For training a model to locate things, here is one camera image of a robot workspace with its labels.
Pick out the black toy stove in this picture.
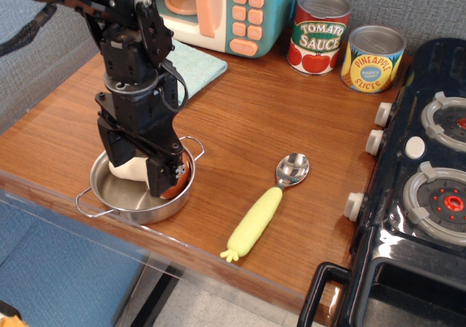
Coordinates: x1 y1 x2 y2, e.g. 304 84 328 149
298 38 465 326

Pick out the light blue towel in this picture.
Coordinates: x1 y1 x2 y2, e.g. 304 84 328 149
167 40 228 98

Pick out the orange object at corner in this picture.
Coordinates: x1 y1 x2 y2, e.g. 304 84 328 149
1 301 28 327

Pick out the plush brown white mushroom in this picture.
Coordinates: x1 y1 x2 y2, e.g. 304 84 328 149
108 153 191 200

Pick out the pineapple slices can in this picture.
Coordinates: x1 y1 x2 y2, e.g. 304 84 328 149
341 25 406 93

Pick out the teal toy microwave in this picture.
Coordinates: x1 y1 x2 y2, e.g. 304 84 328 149
156 0 295 58

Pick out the tomato sauce can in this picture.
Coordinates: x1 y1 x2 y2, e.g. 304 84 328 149
288 0 352 75

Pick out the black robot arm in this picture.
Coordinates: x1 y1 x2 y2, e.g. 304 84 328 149
1 0 189 197

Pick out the spoon with yellow handle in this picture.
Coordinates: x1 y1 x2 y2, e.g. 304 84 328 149
220 153 310 262

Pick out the small steel pot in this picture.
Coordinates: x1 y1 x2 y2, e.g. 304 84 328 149
75 136 205 225

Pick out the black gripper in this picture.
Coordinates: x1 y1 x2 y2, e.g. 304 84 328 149
95 74 184 197

